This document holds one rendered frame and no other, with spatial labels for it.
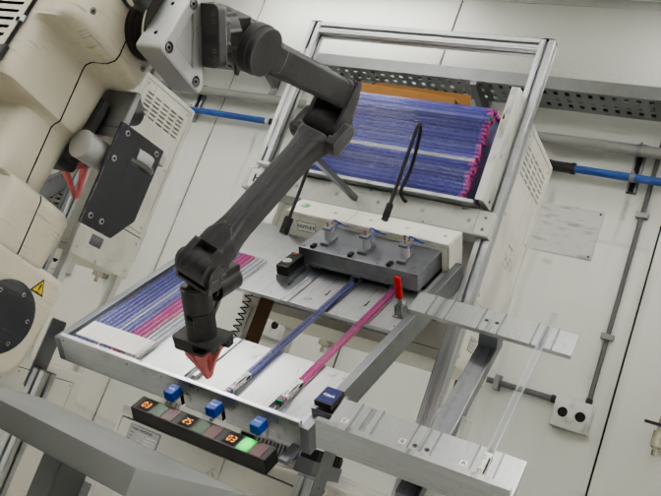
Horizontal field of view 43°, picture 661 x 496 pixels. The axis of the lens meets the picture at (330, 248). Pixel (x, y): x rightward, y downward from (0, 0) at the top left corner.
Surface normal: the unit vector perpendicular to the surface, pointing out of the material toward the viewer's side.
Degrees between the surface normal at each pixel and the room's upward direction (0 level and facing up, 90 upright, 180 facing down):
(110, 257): 90
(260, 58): 104
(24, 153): 90
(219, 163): 90
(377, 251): 46
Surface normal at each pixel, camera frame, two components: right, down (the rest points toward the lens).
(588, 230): -0.41, -0.34
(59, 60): 0.84, 0.19
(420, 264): -0.07, -0.88
